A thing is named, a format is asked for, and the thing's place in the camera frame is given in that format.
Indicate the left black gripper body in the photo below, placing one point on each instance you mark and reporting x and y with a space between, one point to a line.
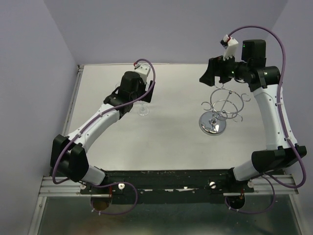
147 98

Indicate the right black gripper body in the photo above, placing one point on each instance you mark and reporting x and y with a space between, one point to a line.
229 69

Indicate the chrome wine glass rack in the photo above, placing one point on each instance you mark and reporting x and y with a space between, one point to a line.
224 104

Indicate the tall wine glass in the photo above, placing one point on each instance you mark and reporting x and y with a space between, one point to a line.
117 85

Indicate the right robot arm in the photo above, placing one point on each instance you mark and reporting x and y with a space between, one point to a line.
265 83

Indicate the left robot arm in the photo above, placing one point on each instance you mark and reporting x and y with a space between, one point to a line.
69 153

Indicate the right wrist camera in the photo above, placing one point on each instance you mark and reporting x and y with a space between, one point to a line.
230 45

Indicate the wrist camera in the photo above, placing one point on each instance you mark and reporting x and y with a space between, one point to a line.
230 45
143 70

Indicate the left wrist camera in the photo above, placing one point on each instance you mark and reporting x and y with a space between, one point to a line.
143 70

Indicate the black mounting base plate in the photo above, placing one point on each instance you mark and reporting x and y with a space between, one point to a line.
167 187

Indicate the aluminium rail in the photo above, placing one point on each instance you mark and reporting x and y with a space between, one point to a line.
65 189

